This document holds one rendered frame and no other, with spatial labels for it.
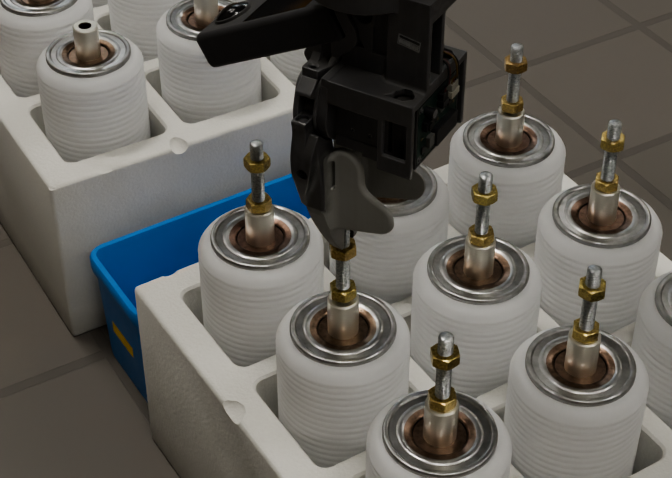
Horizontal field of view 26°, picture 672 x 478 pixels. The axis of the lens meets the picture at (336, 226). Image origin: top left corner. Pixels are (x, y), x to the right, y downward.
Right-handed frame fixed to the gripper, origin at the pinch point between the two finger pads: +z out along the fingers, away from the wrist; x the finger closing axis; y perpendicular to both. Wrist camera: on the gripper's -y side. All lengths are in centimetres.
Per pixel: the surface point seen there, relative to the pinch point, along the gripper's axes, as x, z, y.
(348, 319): -0.7, 7.7, 1.4
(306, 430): -4.7, 15.7, 0.3
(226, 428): -4.9, 19.2, -6.6
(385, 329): 1.3, 9.3, 3.3
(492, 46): 75, 35, -22
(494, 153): 23.8, 9.3, 1.0
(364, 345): -0.9, 9.3, 2.9
